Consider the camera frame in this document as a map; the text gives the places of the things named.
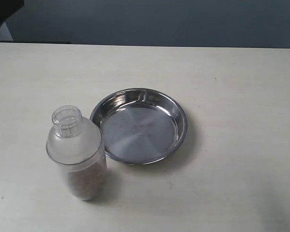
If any clear plastic shaker bottle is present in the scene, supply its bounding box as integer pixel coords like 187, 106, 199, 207
46, 105, 107, 201

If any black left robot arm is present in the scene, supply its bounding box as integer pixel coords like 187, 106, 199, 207
0, 0, 25, 27

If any round stainless steel plate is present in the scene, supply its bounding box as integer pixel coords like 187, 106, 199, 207
90, 87, 188, 165

